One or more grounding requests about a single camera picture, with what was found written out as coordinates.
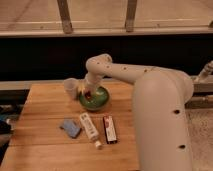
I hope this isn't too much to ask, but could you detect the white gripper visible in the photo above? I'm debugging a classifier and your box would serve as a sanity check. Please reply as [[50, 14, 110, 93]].
[[78, 73, 100, 95]]

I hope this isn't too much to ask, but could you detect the red pepper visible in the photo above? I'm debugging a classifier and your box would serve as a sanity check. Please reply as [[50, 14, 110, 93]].
[[84, 91, 92, 100]]

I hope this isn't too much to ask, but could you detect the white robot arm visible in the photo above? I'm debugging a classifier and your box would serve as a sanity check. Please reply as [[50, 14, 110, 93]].
[[84, 54, 194, 171]]

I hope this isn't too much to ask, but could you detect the green ceramic bowl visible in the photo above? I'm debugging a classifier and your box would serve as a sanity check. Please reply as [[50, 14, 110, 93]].
[[78, 86, 110, 111]]

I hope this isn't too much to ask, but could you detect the translucent plastic cup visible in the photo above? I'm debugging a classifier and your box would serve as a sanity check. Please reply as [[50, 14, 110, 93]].
[[63, 78, 79, 100]]

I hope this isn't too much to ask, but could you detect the blue sponge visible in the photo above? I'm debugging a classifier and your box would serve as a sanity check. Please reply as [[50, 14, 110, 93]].
[[60, 119, 81, 138]]

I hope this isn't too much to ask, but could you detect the white tube with cap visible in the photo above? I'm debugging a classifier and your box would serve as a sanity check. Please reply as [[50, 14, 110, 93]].
[[79, 113, 102, 149]]

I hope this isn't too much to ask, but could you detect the black and red box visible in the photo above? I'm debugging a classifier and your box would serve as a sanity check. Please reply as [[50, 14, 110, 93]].
[[103, 116, 117, 144]]

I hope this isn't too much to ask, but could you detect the left metal post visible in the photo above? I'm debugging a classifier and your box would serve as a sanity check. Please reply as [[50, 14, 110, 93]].
[[57, 0, 73, 34]]

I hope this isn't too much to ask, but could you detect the metal post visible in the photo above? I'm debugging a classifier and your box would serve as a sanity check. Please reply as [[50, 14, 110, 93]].
[[57, 0, 73, 34], [125, 0, 137, 32]]

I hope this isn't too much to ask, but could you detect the right metal post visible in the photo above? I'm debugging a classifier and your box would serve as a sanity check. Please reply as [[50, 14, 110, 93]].
[[125, 0, 137, 32]]

